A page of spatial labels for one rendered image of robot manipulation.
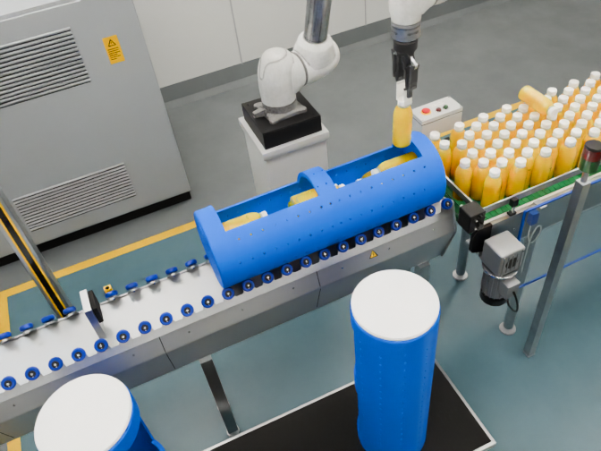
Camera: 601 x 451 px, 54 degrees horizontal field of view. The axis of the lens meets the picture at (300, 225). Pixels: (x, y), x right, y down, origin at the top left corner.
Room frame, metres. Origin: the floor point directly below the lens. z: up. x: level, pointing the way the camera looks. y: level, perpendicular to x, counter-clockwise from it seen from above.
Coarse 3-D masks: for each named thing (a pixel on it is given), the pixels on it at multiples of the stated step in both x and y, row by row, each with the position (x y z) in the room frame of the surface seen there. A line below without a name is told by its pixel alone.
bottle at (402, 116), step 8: (400, 112) 1.63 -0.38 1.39; (408, 112) 1.63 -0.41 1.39; (400, 120) 1.62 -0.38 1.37; (408, 120) 1.62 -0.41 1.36; (400, 128) 1.62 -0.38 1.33; (408, 128) 1.62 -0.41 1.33; (400, 136) 1.62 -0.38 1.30; (408, 136) 1.62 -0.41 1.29; (400, 144) 1.62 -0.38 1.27; (408, 144) 1.63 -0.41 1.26
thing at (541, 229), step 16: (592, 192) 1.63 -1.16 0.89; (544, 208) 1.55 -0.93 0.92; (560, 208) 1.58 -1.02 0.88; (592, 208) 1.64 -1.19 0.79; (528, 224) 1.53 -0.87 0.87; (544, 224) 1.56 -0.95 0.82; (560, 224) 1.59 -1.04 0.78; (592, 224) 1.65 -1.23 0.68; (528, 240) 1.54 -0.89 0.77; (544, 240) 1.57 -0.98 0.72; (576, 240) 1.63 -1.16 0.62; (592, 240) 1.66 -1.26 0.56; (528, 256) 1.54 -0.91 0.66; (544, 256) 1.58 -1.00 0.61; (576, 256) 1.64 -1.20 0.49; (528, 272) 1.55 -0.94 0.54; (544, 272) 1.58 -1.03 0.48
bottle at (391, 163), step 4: (408, 152) 1.75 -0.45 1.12; (412, 152) 1.74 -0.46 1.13; (400, 156) 1.73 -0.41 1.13; (404, 156) 1.72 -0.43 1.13; (408, 156) 1.72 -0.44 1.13; (412, 156) 1.72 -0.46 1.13; (416, 156) 1.72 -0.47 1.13; (388, 160) 1.71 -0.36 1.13; (392, 160) 1.70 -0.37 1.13; (396, 160) 1.70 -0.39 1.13; (400, 160) 1.70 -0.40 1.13; (404, 160) 1.70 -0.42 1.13; (408, 160) 1.70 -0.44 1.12; (380, 164) 1.70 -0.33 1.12; (384, 164) 1.69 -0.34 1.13; (388, 164) 1.69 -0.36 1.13; (392, 164) 1.69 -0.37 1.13; (396, 164) 1.69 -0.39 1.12; (400, 164) 1.69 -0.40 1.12; (380, 168) 1.68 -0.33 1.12; (384, 168) 1.67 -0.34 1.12; (388, 168) 1.67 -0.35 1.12
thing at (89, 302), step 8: (80, 296) 1.29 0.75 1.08; (88, 296) 1.28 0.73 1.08; (88, 304) 1.25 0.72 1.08; (96, 304) 1.25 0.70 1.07; (88, 312) 1.22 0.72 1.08; (96, 312) 1.23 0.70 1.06; (96, 320) 1.22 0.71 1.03; (96, 328) 1.22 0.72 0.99; (104, 328) 1.25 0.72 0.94; (104, 336) 1.22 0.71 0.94
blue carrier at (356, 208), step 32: (352, 160) 1.74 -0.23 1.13; (384, 160) 1.78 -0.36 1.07; (416, 160) 1.59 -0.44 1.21; (288, 192) 1.65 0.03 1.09; (320, 192) 1.48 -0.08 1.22; (352, 192) 1.48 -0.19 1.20; (384, 192) 1.49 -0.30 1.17; (416, 192) 1.52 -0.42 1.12; (256, 224) 1.38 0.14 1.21; (288, 224) 1.39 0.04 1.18; (320, 224) 1.40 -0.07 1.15; (352, 224) 1.43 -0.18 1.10; (224, 256) 1.30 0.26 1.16; (256, 256) 1.32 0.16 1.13; (288, 256) 1.35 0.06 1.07
